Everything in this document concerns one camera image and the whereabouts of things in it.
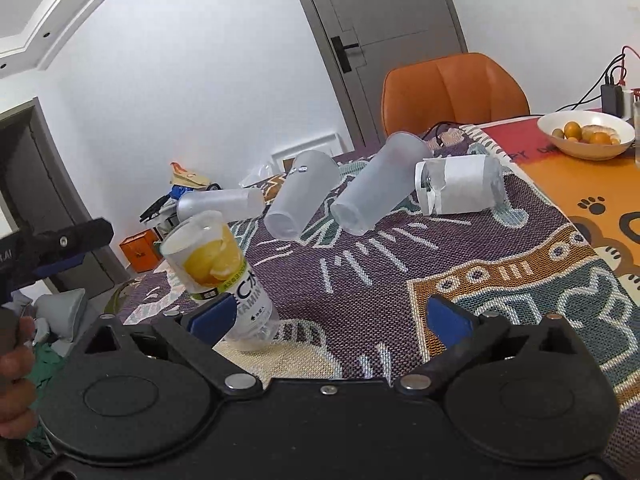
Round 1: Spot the vitamin C label plastic cup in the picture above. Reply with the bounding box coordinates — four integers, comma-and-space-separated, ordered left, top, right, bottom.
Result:
160, 210, 279, 352

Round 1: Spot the frosted cup far left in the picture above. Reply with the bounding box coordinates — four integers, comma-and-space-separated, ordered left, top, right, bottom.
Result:
177, 188, 266, 222

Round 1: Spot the clear cup with white label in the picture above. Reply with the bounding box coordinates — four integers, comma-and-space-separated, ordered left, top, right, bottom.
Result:
414, 155, 506, 216

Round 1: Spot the frosted cup centre right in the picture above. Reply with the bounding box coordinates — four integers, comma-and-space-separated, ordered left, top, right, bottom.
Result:
331, 131, 433, 236

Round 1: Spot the frosted cup with stickers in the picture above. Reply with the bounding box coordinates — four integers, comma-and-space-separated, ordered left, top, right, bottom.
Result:
264, 150, 341, 240

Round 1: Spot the person's left hand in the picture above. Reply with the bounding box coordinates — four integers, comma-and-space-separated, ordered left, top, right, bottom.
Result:
0, 318, 37, 440

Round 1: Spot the orange box on floor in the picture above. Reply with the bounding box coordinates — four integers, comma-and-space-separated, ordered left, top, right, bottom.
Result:
119, 230, 160, 273

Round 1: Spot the patterned woven table cloth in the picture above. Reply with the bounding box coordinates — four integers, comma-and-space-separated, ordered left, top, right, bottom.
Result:
114, 123, 640, 476

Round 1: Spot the orange cartoon table mat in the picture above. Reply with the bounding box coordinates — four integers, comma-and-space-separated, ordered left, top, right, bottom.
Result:
480, 117, 639, 295

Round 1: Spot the white fruit bowl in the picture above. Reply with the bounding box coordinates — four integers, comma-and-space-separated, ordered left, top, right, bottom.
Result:
537, 110, 634, 162

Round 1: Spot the orange chair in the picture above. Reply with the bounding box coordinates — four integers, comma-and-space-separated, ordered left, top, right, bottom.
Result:
381, 52, 530, 136

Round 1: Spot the black charger block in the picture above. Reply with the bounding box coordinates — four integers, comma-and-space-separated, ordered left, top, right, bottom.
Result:
600, 84, 625, 118

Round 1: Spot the drinking glass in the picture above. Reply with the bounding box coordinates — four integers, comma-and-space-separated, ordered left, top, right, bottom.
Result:
632, 92, 640, 169

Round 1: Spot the grey door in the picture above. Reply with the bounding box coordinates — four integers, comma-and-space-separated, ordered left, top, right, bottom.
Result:
299, 0, 466, 150

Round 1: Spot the black cable on table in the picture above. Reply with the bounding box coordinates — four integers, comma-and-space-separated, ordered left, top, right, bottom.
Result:
421, 120, 461, 149

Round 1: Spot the black door handle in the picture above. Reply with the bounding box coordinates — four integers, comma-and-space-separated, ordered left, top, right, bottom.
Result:
330, 36, 360, 74

